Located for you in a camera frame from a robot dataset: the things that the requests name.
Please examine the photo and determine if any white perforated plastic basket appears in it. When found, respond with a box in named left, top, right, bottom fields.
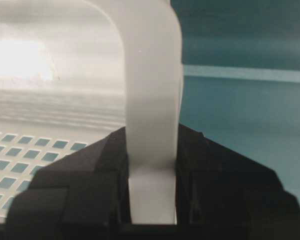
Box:
left=0, top=0, right=184, bottom=225

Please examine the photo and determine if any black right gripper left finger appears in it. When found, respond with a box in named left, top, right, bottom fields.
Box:
left=5, top=128, right=132, bottom=240

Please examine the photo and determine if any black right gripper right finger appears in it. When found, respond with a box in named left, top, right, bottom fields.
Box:
left=175, top=124, right=300, bottom=240

